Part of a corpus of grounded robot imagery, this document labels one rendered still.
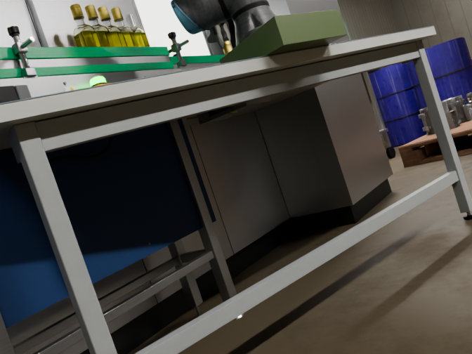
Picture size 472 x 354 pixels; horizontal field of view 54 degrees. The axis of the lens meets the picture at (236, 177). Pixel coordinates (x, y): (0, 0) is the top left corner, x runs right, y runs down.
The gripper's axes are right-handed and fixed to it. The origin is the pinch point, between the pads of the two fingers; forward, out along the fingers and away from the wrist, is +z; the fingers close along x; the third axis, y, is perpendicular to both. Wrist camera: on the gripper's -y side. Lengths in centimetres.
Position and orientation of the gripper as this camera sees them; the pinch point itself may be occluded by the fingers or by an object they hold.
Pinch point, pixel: (226, 44)
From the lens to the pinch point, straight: 176.8
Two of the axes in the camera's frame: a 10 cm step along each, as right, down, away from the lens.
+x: -5.5, 2.3, -8.1
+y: -7.7, 2.3, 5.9
